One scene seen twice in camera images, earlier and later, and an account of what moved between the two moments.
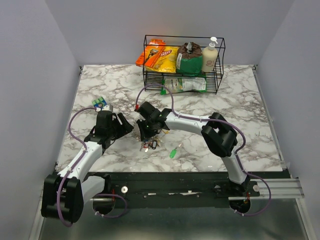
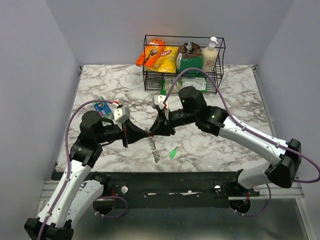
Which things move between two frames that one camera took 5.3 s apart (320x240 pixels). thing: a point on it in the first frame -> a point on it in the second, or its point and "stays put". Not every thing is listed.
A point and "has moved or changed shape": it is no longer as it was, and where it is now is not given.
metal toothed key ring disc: (137, 132) has moved or changed shape
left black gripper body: (112, 131) -> (124, 134)
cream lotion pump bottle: (209, 56) stays put
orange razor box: (151, 53) stays put
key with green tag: (173, 152) stays put
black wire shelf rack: (177, 64) stays put
